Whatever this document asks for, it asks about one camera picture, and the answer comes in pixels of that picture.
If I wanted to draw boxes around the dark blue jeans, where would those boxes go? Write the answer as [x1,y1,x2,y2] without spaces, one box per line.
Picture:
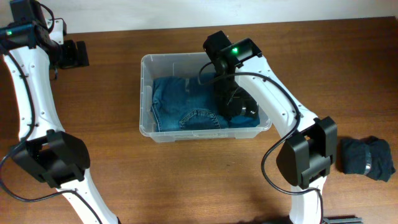
[151,76,229,132]

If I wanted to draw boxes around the black garment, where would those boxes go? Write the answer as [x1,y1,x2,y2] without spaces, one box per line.
[214,78,259,120]

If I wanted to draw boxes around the teal blue shirt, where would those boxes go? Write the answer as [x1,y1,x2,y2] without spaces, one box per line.
[228,115,261,128]

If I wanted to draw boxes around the dark navy garment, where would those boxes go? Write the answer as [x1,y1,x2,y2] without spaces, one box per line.
[340,136,396,182]

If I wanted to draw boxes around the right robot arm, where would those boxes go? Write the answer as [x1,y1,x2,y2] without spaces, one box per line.
[203,30,337,223]

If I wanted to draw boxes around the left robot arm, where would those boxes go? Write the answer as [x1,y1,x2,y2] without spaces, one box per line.
[1,0,119,223]

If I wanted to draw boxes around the clear plastic storage bin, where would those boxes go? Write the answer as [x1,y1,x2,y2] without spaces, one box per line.
[139,52,272,143]

